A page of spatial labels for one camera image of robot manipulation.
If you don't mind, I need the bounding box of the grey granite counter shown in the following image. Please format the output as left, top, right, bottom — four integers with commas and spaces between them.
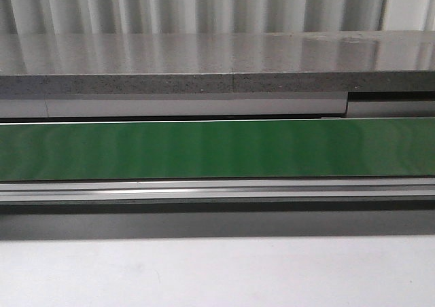
1, 31, 434, 96

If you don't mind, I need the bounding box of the green conveyor belt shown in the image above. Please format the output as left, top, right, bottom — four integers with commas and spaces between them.
1, 118, 434, 181

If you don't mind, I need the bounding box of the white pleated curtain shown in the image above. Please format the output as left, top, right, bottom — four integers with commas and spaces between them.
1, 0, 386, 34

